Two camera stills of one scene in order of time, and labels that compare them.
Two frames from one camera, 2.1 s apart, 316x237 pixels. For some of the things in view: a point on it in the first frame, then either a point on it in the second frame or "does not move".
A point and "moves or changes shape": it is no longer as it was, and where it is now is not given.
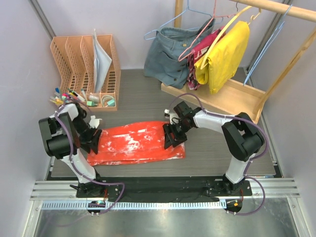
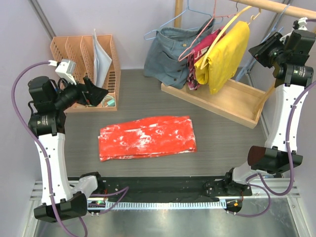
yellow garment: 228,56 does not move
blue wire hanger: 268,46 → 263,39
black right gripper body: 179,129 → 273,52
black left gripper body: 87,134 → 74,94
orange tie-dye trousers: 136,141 moves or changes shape
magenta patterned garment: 201,48 does not move
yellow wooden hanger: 202,66 does not move
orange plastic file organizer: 74,57 does not move
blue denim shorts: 167,55 does not move
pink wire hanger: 202,31 does not move
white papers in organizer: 101,61 does not move
